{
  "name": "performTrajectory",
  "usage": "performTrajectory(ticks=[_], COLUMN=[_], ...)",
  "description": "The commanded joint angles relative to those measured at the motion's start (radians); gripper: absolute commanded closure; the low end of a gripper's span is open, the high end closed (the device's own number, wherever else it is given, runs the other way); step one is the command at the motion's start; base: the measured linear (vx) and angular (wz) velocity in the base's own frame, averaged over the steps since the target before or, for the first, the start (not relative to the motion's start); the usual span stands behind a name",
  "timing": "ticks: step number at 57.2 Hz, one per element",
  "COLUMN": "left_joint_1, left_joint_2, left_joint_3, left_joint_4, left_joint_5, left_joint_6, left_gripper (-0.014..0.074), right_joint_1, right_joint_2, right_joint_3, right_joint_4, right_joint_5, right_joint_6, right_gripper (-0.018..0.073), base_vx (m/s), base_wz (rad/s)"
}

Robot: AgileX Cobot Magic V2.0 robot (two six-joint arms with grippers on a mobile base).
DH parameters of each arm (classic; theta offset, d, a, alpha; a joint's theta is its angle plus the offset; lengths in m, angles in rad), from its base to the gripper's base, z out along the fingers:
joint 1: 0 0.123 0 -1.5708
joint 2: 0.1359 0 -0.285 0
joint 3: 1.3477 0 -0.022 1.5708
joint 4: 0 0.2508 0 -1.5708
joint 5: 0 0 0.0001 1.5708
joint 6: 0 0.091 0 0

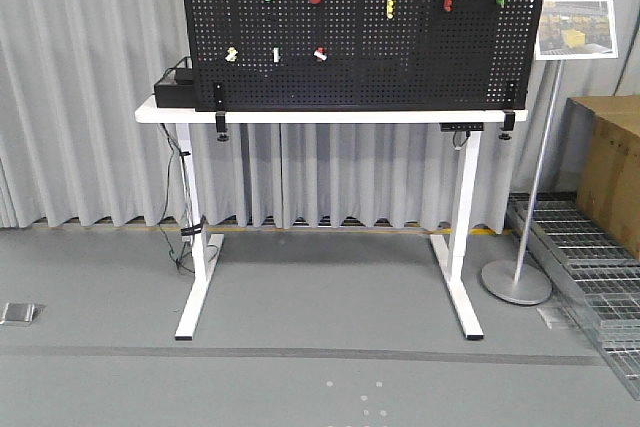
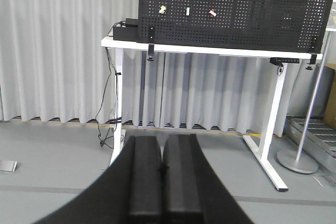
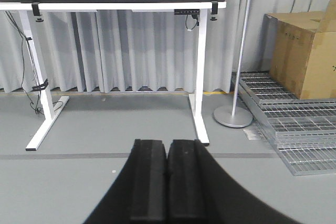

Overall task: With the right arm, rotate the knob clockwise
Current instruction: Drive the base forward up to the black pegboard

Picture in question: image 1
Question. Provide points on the black pegboard clamp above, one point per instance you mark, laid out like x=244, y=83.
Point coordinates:
x=509, y=114
x=220, y=114

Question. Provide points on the black electronics box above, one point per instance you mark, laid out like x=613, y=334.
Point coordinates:
x=175, y=89

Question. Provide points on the grey curtain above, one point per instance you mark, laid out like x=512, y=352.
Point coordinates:
x=74, y=71

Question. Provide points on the yellow white toggle switch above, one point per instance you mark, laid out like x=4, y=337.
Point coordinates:
x=232, y=54

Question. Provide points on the yellow rotary knob switch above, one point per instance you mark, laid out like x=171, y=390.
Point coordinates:
x=390, y=9

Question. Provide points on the left black pegboard clamp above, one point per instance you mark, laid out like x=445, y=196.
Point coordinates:
x=220, y=114

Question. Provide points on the framed photo sign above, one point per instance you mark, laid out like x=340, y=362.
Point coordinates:
x=577, y=30

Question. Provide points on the right black pegboard clamp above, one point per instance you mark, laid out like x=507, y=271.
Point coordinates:
x=509, y=114

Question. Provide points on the brown cardboard box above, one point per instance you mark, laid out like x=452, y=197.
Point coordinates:
x=609, y=187

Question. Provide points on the red white toggle switch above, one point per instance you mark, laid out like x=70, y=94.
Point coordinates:
x=319, y=53

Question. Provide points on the metal grating stack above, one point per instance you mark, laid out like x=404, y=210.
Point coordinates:
x=597, y=279

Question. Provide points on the white standing desk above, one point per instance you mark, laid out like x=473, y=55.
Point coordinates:
x=450, y=251

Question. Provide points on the black perforated pegboard panel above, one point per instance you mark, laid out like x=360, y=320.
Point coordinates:
x=423, y=59

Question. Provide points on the silver floor outlet plate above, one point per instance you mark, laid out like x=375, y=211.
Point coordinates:
x=20, y=314

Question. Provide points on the black desk control box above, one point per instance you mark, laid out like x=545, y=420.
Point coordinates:
x=461, y=127

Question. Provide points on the silver sign stand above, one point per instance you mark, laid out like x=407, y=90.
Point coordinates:
x=515, y=281

